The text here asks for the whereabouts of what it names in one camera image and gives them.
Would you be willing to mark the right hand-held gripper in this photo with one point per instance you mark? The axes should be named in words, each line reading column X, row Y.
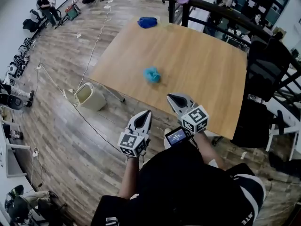
column 195, row 119

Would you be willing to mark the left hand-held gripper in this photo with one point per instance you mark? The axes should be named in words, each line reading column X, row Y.
column 130, row 141

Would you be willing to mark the light blue trash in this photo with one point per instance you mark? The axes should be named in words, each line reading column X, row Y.
column 152, row 74

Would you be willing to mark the beige trash bin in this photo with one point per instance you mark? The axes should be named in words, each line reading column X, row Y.
column 92, row 100

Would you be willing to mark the dark blue trash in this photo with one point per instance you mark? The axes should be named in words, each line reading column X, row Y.
column 147, row 22

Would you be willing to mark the person's left forearm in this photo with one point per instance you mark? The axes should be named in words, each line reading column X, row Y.
column 129, row 178

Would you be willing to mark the person's right forearm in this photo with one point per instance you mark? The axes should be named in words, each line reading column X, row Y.
column 209, row 149

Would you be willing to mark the person's white shoe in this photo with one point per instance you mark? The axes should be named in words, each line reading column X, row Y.
column 167, row 139

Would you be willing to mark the small black screen device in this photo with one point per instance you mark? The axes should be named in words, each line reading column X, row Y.
column 176, row 136

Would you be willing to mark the grey metal table leg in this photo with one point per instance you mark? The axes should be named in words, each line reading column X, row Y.
column 116, row 94

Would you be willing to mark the clear plastic bottle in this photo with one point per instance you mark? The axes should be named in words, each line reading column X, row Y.
column 255, row 98

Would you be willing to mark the person's black clothing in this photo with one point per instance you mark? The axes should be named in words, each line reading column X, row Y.
column 183, row 192

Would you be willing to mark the black office chair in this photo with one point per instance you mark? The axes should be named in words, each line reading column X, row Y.
column 261, row 79

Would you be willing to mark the white chair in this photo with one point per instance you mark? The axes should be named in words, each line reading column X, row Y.
column 279, row 126

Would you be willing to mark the white power adapter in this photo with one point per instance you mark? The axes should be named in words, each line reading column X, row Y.
column 35, row 152

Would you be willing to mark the white power strip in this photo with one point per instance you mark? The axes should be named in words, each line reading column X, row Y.
column 39, row 67

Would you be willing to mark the green tool case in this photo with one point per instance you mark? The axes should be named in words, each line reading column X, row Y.
column 72, row 12

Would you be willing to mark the white side table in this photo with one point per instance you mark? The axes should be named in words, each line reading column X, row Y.
column 11, row 154

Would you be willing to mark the black bags pile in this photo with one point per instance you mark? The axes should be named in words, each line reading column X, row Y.
column 35, row 206

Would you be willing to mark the black swivel chair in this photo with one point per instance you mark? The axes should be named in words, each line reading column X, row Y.
column 33, row 23

